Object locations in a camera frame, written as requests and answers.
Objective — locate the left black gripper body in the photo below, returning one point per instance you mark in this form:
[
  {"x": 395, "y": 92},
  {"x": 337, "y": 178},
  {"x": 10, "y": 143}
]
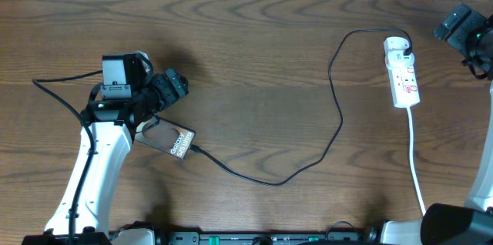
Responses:
[{"x": 172, "y": 85}]

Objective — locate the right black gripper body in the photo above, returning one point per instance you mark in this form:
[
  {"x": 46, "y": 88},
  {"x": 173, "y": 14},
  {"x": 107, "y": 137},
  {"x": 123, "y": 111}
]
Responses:
[{"x": 465, "y": 35}]

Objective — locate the Galaxy smartphone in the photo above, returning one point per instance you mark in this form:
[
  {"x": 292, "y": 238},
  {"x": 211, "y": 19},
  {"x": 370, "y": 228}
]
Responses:
[{"x": 165, "y": 136}]

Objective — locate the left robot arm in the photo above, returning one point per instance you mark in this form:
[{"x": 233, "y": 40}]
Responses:
[{"x": 108, "y": 132}]

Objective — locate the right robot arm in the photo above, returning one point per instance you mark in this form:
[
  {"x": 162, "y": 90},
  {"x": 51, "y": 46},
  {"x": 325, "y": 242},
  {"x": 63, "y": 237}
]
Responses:
[{"x": 446, "y": 224}]

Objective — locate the white power strip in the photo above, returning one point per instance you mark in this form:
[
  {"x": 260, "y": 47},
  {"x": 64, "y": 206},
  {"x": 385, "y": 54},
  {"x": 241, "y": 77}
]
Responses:
[{"x": 402, "y": 77}]

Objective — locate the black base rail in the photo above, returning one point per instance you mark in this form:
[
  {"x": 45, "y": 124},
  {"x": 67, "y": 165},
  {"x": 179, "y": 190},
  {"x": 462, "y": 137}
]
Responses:
[{"x": 195, "y": 238}]

